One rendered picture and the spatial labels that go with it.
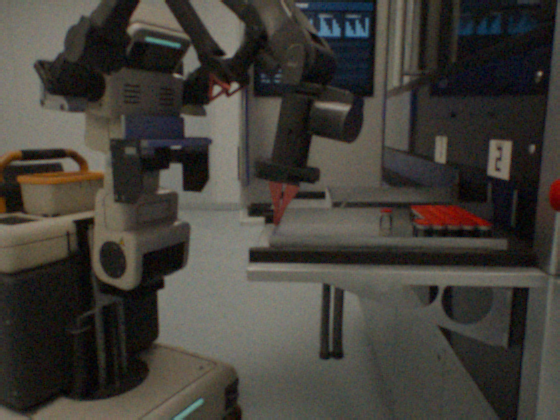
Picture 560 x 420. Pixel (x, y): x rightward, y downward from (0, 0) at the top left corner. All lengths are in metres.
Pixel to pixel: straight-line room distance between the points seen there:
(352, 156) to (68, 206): 0.92
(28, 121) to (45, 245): 5.69
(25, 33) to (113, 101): 5.94
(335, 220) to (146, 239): 0.55
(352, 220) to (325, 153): 0.71
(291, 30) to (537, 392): 0.61
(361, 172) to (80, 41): 0.98
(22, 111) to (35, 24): 1.09
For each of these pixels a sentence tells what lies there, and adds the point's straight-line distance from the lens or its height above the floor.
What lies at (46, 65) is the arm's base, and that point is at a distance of 1.23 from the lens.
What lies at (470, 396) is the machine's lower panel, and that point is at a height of 0.56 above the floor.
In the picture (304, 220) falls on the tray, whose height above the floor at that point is 0.89.
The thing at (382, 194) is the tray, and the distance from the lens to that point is 1.31.
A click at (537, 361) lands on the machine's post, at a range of 0.78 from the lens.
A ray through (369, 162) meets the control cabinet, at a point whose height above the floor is 0.95.
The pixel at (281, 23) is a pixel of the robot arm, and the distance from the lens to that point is 0.76.
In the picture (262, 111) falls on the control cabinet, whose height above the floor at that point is 1.12.
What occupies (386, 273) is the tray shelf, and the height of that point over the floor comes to 0.88.
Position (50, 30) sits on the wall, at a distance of 7.04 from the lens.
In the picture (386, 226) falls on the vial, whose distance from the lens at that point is 0.87.
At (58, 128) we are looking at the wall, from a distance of 6.94.
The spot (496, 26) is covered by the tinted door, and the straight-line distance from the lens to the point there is 0.98.
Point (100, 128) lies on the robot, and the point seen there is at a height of 1.07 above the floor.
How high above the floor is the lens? 1.07
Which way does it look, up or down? 10 degrees down
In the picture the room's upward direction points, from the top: straight up
